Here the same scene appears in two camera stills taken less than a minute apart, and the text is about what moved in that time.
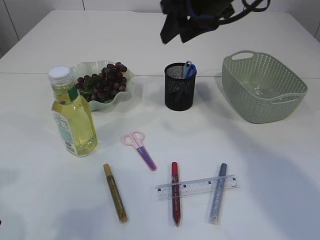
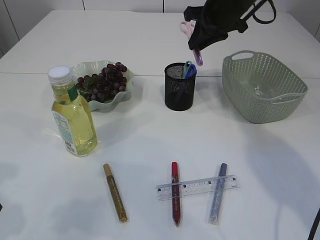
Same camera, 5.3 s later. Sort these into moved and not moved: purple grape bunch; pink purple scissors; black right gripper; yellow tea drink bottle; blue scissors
Moved: pink purple scissors; black right gripper
Not moved: yellow tea drink bottle; purple grape bunch; blue scissors
